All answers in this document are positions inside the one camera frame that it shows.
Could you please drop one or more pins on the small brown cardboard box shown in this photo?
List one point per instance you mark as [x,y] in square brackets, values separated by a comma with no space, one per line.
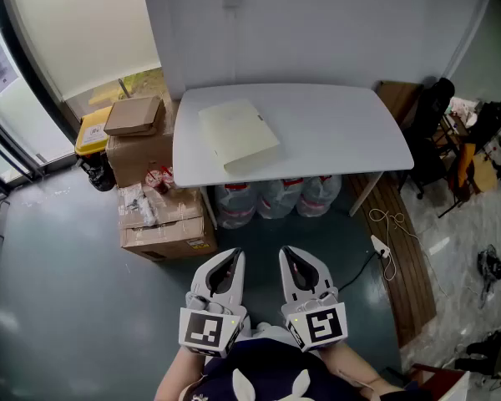
[133,115]

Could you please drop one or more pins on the person's dark shirt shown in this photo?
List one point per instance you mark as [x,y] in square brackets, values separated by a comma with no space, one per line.
[267,366]

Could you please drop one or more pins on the clear water bottle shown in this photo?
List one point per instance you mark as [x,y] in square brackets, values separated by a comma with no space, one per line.
[319,196]
[277,199]
[234,207]

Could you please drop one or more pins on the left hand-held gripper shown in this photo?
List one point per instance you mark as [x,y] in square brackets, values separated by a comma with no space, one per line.
[202,328]

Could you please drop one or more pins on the clear plastic bag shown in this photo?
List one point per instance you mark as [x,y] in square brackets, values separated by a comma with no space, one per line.
[137,205]

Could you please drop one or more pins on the black office chair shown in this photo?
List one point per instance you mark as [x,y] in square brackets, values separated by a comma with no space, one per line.
[432,140]

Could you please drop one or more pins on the taped cardboard box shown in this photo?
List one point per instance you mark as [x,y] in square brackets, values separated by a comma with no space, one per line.
[179,228]

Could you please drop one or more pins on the red stool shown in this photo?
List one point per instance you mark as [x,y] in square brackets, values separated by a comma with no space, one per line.
[436,382]

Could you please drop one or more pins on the person's grey shorts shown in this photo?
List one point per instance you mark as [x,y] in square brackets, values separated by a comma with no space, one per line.
[271,332]

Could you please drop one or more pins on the red white snack packet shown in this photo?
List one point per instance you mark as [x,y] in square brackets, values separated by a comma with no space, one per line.
[158,179]

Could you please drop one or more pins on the white roller blind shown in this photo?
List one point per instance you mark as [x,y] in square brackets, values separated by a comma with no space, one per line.
[87,31]

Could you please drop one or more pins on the brown wooden bench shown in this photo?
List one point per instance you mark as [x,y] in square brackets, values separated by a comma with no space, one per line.
[405,265]

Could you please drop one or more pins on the yellow bin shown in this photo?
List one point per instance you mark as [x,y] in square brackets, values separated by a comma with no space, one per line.
[91,134]

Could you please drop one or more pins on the person's left forearm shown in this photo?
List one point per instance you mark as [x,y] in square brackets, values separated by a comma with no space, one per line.
[179,374]

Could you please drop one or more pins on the cream envelope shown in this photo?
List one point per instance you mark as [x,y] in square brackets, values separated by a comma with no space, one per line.
[238,134]

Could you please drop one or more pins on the white table top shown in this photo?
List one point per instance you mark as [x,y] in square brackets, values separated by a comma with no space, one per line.
[338,132]

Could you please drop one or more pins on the large brown cardboard box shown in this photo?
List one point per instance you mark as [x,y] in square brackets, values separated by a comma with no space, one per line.
[138,157]

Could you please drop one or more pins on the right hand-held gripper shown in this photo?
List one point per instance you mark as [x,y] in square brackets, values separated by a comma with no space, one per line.
[321,326]

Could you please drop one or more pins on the brown wooden board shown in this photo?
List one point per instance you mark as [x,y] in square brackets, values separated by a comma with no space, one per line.
[396,98]

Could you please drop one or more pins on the black trash bag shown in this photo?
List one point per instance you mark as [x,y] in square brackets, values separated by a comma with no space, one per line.
[99,176]

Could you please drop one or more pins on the orange cloth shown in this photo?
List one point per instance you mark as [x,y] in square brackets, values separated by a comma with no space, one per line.
[467,169]

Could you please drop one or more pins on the person's right forearm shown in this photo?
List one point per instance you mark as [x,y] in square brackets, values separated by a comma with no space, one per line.
[350,368]

